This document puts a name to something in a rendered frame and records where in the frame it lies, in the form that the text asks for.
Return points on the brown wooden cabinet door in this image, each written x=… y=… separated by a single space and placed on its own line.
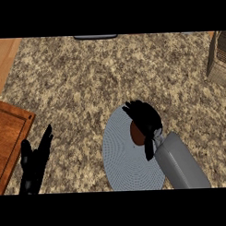
x=9 y=143

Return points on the brown cupcake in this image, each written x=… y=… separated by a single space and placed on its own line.
x=136 y=135

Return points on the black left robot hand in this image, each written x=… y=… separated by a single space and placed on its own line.
x=33 y=170

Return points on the round pale blue placemat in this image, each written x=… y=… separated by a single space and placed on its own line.
x=125 y=160

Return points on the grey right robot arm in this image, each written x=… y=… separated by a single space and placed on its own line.
x=180 y=163

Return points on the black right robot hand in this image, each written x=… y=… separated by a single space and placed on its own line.
x=145 y=116

